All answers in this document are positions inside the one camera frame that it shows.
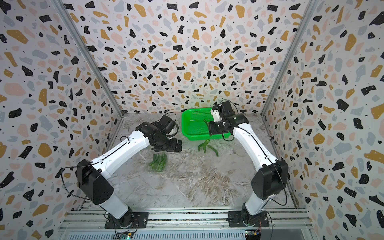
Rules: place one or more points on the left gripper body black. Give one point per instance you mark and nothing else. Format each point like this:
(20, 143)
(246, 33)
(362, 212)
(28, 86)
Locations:
(170, 145)

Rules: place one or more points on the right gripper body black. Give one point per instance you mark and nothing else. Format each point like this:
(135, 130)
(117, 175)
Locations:
(216, 128)

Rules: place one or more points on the clear container peppers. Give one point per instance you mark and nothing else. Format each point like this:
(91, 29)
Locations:
(159, 162)
(191, 147)

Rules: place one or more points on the green peppers bunch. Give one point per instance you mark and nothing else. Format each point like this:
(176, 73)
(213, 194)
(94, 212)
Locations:
(206, 145)

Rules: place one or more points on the green plastic mesh basket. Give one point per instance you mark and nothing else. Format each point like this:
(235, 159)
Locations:
(195, 123)

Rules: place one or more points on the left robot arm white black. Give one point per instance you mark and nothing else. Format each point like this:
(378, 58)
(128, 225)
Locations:
(92, 176)

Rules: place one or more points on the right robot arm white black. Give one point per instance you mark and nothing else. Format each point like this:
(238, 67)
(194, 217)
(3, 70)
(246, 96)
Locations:
(271, 174)

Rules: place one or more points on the left circuit board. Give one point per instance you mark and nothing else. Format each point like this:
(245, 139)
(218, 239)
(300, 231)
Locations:
(124, 236)

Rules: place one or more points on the circuit board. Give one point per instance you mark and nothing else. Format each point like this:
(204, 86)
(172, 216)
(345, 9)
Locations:
(124, 236)
(253, 235)

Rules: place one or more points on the right circuit board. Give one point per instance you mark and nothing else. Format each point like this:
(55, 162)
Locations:
(253, 235)

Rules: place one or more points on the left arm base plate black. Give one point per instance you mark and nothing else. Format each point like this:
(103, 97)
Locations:
(135, 220)

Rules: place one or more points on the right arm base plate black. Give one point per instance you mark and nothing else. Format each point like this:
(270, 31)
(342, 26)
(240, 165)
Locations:
(239, 219)

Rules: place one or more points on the aluminium front rail frame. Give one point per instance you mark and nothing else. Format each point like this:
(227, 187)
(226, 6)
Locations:
(188, 224)

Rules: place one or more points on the right corner aluminium post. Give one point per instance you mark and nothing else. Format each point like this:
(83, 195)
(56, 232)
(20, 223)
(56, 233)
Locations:
(290, 54)

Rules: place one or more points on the corner aluminium post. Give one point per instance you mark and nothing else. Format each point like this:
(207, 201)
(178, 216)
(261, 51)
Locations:
(64, 15)
(290, 54)

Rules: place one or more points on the left corner aluminium post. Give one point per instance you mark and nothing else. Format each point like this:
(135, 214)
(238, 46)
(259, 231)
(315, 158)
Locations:
(64, 15)

